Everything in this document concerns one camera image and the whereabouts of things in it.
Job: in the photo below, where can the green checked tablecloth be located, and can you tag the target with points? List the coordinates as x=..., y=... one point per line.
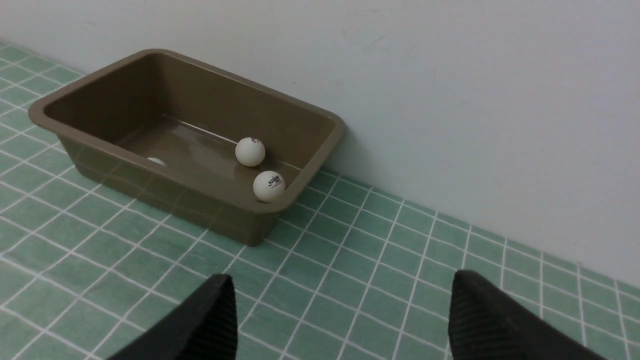
x=351, y=272

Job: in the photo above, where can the olive brown plastic bin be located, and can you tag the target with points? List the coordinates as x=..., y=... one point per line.
x=189, y=114

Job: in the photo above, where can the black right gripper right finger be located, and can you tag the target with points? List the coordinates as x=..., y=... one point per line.
x=485, y=323

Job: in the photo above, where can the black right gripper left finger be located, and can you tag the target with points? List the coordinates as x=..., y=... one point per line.
x=203, y=327

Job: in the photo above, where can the white ping-pong ball with logo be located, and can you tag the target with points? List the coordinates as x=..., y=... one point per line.
x=268, y=186

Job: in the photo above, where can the white ping-pong ball marked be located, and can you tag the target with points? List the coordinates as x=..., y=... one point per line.
x=250, y=152

